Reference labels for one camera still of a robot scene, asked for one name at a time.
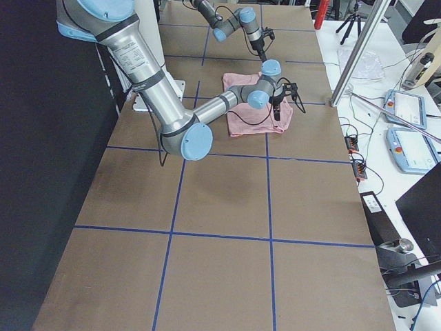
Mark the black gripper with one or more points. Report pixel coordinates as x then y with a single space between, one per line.
276 101
257 45

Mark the pink Snoopy t-shirt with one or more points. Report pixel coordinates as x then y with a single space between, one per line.
244 119

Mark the red fire extinguisher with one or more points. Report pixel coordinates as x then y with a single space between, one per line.
321 13

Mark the clear plastic bag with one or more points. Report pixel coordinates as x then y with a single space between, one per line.
369 66

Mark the white mounting plate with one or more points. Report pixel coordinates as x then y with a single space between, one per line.
162 92

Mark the blue teach pendant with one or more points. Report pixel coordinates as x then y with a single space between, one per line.
412 152
407 106

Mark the black box with label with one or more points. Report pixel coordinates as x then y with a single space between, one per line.
380 226

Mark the black monitor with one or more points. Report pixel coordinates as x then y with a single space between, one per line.
419 208

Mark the black camera tripod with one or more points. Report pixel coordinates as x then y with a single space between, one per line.
352 19

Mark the aluminium frame post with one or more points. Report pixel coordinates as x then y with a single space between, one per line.
367 32

